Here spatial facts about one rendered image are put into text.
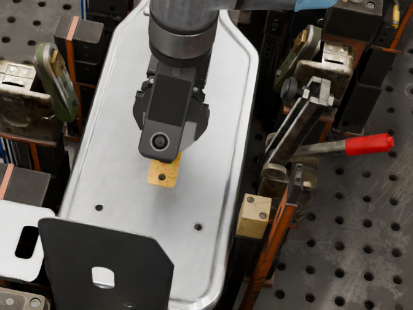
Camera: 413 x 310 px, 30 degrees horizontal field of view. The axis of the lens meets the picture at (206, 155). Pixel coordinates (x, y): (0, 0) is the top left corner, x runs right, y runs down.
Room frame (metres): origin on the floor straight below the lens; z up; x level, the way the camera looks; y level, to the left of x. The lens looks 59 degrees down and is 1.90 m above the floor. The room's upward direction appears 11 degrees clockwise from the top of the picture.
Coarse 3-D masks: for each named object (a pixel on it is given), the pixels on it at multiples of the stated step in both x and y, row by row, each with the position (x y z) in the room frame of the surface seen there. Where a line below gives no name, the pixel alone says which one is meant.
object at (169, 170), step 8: (152, 160) 0.51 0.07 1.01; (176, 160) 0.51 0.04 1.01; (152, 168) 0.50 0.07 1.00; (160, 168) 0.50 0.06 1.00; (168, 168) 0.50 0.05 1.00; (176, 168) 0.50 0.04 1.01; (152, 176) 0.49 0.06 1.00; (168, 176) 0.49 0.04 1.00; (176, 176) 0.49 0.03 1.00; (152, 184) 0.47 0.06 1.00; (160, 184) 0.48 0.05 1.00; (168, 184) 0.48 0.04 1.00
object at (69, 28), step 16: (64, 16) 0.73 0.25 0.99; (64, 32) 0.70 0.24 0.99; (80, 32) 0.71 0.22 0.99; (96, 32) 0.71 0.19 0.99; (64, 48) 0.69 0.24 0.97; (80, 48) 0.69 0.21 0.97; (96, 48) 0.69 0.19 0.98; (80, 64) 0.69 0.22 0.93; (96, 64) 0.69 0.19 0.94; (80, 80) 0.69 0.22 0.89; (96, 80) 0.69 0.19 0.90; (80, 96) 0.70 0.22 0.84; (80, 112) 0.70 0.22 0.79; (80, 128) 0.69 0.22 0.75; (64, 144) 0.68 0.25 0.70
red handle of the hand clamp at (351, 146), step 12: (312, 144) 0.52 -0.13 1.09; (324, 144) 0.52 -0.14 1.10; (336, 144) 0.52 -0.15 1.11; (348, 144) 0.51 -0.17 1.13; (360, 144) 0.51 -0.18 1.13; (372, 144) 0.51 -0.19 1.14; (384, 144) 0.51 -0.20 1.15; (300, 156) 0.51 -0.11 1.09; (312, 156) 0.51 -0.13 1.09; (324, 156) 0.51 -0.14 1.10
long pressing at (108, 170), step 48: (144, 0) 0.79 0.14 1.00; (144, 48) 0.69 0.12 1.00; (240, 48) 0.73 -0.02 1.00; (96, 96) 0.60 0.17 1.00; (240, 96) 0.64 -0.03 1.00; (96, 144) 0.52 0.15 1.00; (192, 144) 0.55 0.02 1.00; (240, 144) 0.56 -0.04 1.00; (96, 192) 0.45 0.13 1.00; (144, 192) 0.46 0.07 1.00; (192, 192) 0.47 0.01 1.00; (192, 240) 0.41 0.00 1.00; (192, 288) 0.34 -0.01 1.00
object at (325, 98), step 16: (288, 80) 0.52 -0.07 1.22; (320, 80) 0.53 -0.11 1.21; (288, 96) 0.50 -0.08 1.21; (304, 96) 0.51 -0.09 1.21; (320, 96) 0.51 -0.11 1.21; (304, 112) 0.50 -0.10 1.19; (320, 112) 0.50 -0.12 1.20; (288, 128) 0.53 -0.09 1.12; (304, 128) 0.50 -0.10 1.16; (272, 144) 0.53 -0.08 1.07; (288, 144) 0.50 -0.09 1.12; (272, 160) 0.50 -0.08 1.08; (288, 160) 0.50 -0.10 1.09
